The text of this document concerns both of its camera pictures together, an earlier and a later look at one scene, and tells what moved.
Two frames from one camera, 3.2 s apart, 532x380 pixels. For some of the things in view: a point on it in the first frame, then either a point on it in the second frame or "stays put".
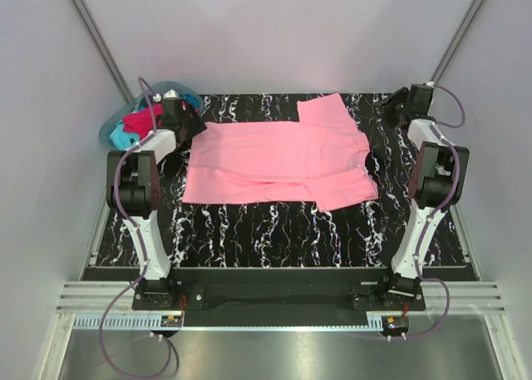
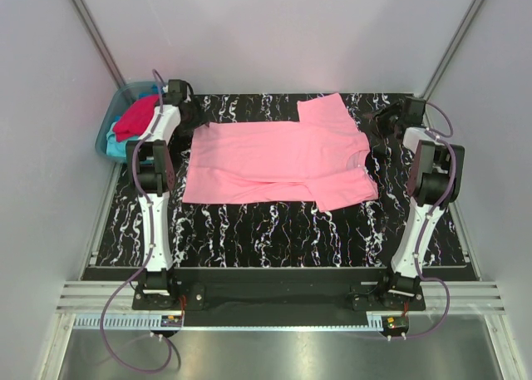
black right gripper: x=398 y=96 → x=381 y=115
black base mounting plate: x=277 y=297 stays put
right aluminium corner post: x=463 y=29 stays put
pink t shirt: x=320 y=158 stays put
